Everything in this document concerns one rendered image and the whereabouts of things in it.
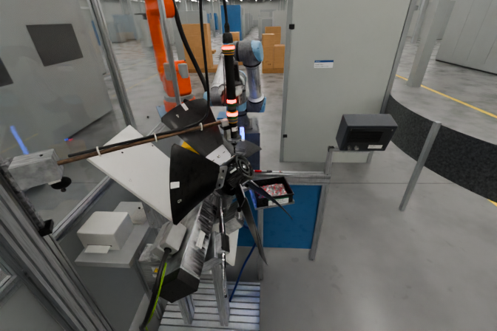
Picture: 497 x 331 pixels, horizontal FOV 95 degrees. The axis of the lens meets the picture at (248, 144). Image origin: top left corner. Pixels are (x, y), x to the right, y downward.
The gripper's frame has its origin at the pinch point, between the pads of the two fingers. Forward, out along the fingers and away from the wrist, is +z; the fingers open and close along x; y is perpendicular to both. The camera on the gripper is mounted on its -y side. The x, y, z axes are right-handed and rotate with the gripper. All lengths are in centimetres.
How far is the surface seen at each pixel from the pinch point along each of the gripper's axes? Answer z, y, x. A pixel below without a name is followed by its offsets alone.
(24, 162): 35, 8, 50
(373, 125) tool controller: -32, 28, -70
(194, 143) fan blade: 4.4, 19.1, 14.2
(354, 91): -183, 52, -115
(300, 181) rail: -37, 69, -37
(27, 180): 37, 13, 50
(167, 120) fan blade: 3.7, 9.6, 23.6
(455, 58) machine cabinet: -860, 125, -713
